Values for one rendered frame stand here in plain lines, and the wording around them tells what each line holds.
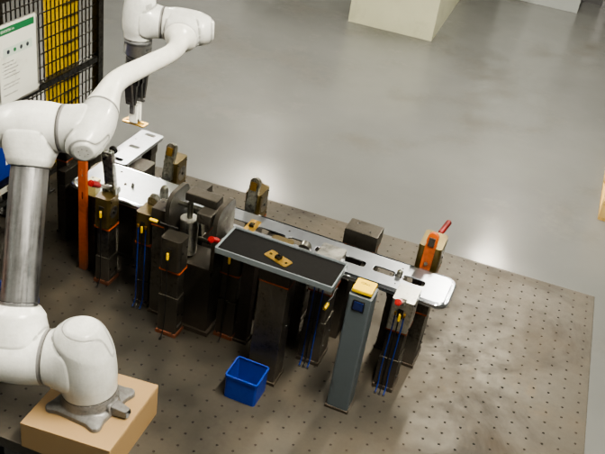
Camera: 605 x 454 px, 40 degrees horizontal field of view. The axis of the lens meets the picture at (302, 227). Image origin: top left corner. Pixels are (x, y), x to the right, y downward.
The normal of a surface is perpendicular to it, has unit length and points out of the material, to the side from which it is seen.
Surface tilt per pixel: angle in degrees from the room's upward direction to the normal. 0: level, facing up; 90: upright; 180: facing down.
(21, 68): 90
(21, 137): 64
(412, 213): 0
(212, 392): 0
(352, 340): 90
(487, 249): 0
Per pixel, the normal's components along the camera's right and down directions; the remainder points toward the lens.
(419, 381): 0.14, -0.84
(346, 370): -0.36, 0.46
